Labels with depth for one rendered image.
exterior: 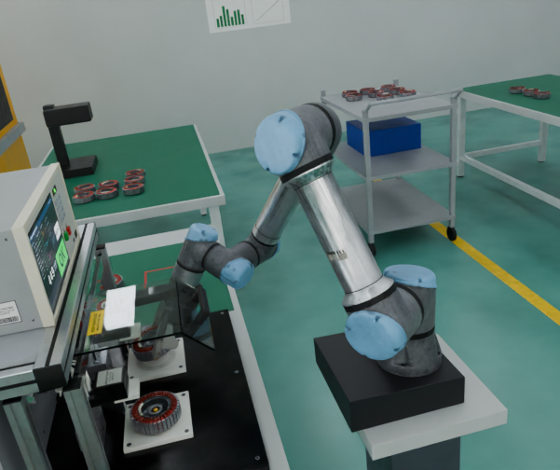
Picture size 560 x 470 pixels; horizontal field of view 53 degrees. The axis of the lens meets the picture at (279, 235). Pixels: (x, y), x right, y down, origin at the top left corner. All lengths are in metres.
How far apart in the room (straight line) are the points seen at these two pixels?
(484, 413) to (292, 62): 5.59
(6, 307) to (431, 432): 0.89
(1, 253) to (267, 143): 0.52
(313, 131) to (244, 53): 5.39
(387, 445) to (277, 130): 0.70
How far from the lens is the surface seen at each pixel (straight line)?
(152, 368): 1.53
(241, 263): 1.33
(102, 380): 1.30
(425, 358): 1.31
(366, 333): 1.13
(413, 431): 1.30
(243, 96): 6.52
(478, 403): 1.39
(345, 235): 1.11
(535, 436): 2.44
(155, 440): 1.32
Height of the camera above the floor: 1.64
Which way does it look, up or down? 24 degrees down
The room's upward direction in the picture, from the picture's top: 7 degrees counter-clockwise
